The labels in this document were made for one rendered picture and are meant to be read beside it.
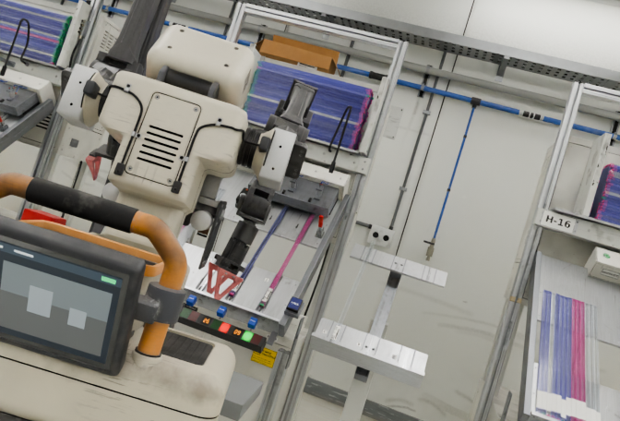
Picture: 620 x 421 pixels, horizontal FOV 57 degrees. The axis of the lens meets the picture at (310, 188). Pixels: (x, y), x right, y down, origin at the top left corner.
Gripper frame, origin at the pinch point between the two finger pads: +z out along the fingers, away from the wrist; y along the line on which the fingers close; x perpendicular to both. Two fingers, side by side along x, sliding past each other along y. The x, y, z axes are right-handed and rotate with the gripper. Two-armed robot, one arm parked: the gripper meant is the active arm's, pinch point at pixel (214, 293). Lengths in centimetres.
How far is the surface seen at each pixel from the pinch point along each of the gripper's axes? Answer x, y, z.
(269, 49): 0, -122, -109
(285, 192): 25, -69, -43
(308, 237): 37, -56, -30
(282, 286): 31, -42, -9
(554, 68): 158, -128, -200
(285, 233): 30, -60, -28
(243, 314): 21.4, -37.1, 4.3
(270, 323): 29.4, -31.6, 2.9
